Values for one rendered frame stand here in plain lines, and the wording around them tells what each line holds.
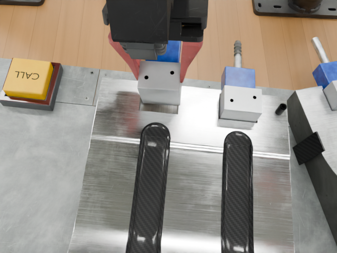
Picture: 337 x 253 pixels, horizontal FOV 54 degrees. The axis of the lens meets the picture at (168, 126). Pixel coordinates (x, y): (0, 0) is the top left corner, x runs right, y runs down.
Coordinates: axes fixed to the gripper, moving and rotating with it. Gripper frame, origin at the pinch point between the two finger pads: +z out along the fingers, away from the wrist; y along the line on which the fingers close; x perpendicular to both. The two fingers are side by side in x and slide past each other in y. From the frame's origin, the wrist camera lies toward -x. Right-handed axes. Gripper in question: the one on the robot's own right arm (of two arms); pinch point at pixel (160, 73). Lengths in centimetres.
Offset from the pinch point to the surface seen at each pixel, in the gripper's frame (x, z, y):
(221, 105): 0.7, 5.3, 8.0
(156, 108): 2.3, 8.0, -1.0
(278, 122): 0.8, 7.7, 15.8
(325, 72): 11.9, 6.9, 24.1
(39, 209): -10.1, 17.4, -16.4
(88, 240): -16.4, 11.6, -6.4
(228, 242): -14.1, 13.5, 9.5
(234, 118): 0.0, 6.7, 9.8
